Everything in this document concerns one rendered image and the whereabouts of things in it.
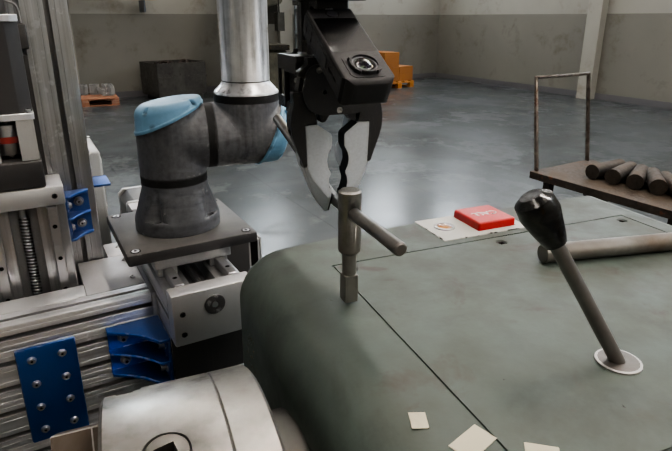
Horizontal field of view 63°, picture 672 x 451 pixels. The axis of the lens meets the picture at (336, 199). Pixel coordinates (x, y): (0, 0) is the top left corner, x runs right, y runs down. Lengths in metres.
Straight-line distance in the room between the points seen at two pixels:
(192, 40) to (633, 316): 11.86
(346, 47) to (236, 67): 0.52
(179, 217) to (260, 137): 0.20
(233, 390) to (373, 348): 0.12
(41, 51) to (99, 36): 10.78
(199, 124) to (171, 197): 0.13
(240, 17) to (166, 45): 11.15
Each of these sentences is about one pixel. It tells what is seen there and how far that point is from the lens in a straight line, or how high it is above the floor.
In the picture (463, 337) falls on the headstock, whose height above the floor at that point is 1.26.
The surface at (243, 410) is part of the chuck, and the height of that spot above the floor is 1.24.
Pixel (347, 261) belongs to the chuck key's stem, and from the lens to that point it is 0.53.
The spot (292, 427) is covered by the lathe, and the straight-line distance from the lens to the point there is 0.51.
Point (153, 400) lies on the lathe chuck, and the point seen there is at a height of 1.23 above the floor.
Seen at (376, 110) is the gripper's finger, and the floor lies 1.44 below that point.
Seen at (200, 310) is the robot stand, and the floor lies 1.08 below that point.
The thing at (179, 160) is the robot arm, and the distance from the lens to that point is 0.97.
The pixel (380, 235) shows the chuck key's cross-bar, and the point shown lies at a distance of 0.45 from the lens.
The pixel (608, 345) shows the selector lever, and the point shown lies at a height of 1.27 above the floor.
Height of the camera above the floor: 1.52
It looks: 18 degrees down
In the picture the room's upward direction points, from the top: straight up
